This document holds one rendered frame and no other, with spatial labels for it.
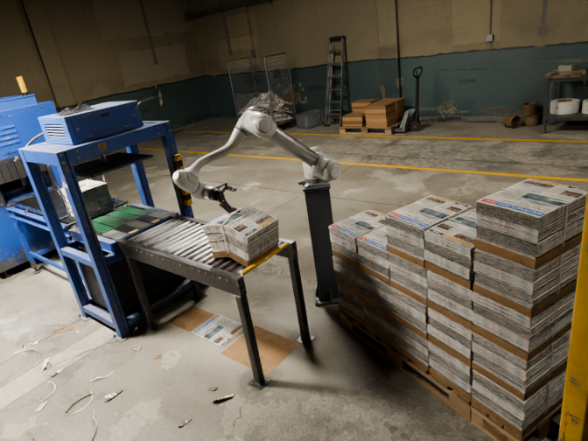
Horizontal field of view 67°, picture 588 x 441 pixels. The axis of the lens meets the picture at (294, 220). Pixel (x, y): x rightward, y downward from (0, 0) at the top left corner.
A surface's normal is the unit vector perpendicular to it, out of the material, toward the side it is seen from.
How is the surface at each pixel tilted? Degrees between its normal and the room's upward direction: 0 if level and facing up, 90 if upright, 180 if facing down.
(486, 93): 90
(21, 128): 90
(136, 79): 90
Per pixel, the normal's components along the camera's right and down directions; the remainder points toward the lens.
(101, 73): 0.77, 0.14
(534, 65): -0.62, 0.38
